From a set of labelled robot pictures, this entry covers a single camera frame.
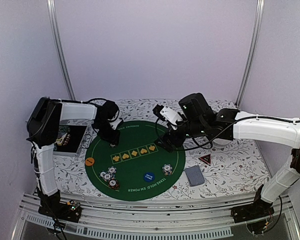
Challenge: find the blue-backed card deck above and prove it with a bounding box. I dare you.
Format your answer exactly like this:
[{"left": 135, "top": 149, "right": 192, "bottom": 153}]
[{"left": 184, "top": 165, "right": 205, "bottom": 187}]

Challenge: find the aluminium frame post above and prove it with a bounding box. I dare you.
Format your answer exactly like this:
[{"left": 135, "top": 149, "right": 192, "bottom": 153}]
[
  {"left": 235, "top": 0, "right": 265, "bottom": 108},
  {"left": 46, "top": 0, "right": 76, "bottom": 100}
]

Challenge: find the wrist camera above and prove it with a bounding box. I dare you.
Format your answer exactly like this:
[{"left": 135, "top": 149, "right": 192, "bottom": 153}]
[
  {"left": 152, "top": 104, "right": 183, "bottom": 130},
  {"left": 110, "top": 117, "right": 123, "bottom": 130}
]

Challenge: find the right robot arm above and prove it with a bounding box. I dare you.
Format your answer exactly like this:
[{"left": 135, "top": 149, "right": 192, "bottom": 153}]
[{"left": 153, "top": 93, "right": 300, "bottom": 222}]

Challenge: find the blue small blind button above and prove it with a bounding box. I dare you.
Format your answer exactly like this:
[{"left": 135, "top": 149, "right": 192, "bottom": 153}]
[{"left": 143, "top": 172, "right": 155, "bottom": 183}]

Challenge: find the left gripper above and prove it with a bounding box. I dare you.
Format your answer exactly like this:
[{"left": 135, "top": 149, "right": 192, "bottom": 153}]
[{"left": 94, "top": 120, "right": 121, "bottom": 146}]

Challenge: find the black red triangle token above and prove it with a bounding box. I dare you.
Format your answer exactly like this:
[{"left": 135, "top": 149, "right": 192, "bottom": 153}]
[{"left": 198, "top": 154, "right": 212, "bottom": 166}]

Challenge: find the poker chip stack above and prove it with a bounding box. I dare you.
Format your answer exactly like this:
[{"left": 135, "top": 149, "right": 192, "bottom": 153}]
[
  {"left": 162, "top": 164, "right": 173, "bottom": 176},
  {"left": 99, "top": 166, "right": 117, "bottom": 182}
]

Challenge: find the left aluminium frame post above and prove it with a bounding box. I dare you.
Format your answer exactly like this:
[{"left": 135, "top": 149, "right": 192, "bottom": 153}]
[{"left": 46, "top": 0, "right": 76, "bottom": 100}]

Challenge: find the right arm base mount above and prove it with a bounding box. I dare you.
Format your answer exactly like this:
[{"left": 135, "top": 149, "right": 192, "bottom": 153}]
[{"left": 230, "top": 200, "right": 275, "bottom": 235}]

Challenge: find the front aluminium rail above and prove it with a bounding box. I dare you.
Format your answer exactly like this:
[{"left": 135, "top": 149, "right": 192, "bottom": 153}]
[{"left": 9, "top": 193, "right": 300, "bottom": 240}]

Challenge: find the right aluminium frame post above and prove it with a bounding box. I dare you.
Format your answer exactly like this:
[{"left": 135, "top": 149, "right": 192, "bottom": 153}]
[{"left": 235, "top": 0, "right": 265, "bottom": 108}]

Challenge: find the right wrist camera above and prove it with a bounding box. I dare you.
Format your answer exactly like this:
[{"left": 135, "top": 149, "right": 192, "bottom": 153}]
[{"left": 152, "top": 104, "right": 183, "bottom": 130}]

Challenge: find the upper poker chip row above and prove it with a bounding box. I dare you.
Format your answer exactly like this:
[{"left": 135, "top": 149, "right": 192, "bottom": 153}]
[{"left": 58, "top": 125, "right": 71, "bottom": 133}]

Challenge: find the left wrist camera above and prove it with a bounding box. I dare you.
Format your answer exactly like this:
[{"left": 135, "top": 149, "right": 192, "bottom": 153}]
[{"left": 110, "top": 117, "right": 123, "bottom": 130}]

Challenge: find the white bowl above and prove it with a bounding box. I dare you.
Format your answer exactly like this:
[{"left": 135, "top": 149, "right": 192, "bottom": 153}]
[{"left": 212, "top": 139, "right": 231, "bottom": 148}]

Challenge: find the round green poker mat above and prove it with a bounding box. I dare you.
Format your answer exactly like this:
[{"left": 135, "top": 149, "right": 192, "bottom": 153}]
[{"left": 85, "top": 120, "right": 186, "bottom": 202}]

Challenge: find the aluminium poker set case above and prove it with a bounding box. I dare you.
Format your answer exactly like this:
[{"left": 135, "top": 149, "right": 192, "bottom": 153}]
[{"left": 53, "top": 124, "right": 88, "bottom": 157}]

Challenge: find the orange big blind button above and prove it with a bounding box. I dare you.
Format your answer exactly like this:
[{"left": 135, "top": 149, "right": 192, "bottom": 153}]
[{"left": 85, "top": 157, "right": 95, "bottom": 167}]

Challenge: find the boxed card deck in case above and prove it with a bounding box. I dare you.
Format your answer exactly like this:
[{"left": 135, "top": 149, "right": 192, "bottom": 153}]
[{"left": 55, "top": 132, "right": 71, "bottom": 146}]

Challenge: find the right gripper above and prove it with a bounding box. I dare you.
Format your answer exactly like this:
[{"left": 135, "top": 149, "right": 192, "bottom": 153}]
[{"left": 153, "top": 114, "right": 207, "bottom": 153}]

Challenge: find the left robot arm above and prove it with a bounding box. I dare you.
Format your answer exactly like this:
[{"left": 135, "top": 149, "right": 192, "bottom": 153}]
[{"left": 26, "top": 97, "right": 122, "bottom": 218}]

